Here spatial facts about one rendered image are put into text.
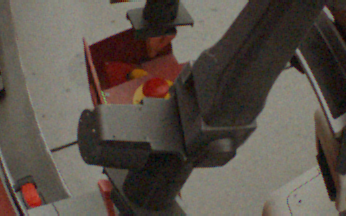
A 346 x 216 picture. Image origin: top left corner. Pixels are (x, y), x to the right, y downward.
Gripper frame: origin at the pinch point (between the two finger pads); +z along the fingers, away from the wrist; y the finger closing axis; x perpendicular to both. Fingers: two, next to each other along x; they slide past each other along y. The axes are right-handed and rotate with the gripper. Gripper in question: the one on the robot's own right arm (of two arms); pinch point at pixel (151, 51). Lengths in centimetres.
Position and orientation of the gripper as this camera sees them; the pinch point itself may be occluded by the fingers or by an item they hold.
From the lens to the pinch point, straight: 157.3
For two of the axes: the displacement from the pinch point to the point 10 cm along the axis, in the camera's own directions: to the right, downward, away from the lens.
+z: -1.3, 6.9, 7.1
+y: -9.3, 1.5, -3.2
